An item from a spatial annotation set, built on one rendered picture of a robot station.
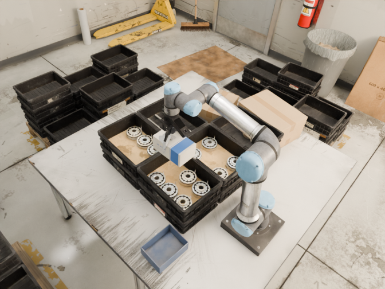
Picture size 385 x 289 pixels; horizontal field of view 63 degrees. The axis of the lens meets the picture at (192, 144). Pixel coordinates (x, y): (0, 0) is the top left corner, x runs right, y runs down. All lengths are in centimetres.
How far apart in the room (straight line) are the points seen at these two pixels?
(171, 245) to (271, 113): 116
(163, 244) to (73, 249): 104
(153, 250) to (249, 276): 51
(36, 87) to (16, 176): 84
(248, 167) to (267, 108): 113
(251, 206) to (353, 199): 188
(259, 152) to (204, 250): 71
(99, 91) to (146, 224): 165
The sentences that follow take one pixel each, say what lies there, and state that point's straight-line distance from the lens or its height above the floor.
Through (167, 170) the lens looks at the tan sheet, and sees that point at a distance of 190.
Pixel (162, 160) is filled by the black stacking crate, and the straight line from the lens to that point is 190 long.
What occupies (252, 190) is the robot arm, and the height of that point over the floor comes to 120.
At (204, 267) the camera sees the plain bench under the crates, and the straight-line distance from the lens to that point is 173.
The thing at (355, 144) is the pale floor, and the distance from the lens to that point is 382.
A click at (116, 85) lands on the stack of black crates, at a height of 49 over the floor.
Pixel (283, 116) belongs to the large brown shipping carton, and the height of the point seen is 90.
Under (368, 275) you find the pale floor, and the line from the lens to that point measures 288.
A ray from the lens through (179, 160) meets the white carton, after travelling 159.
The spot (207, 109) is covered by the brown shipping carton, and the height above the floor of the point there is 86.
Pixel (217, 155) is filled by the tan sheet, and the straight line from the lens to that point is 201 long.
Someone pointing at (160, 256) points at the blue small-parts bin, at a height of 70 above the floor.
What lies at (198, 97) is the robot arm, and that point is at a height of 144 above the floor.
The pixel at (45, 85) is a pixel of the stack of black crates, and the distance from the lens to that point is 334.
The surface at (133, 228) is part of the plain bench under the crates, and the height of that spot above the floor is 70.
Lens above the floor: 228
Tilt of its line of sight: 45 degrees down
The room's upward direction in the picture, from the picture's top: 5 degrees clockwise
